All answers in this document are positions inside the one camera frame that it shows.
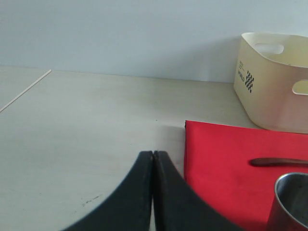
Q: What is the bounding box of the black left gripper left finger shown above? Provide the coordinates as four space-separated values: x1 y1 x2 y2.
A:
65 151 153 231

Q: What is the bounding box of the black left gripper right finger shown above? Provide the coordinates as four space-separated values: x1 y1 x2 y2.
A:
152 151 241 231

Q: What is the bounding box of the red table cloth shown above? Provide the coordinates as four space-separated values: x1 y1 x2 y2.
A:
184 121 308 231

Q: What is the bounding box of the dark wooden spoon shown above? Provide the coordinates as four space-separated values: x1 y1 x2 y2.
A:
248 157 308 167

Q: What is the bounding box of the stainless steel cup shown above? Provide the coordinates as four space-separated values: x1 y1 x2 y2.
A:
266 172 308 231

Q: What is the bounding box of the cream plastic tub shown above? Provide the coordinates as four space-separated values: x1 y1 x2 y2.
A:
233 32 308 133

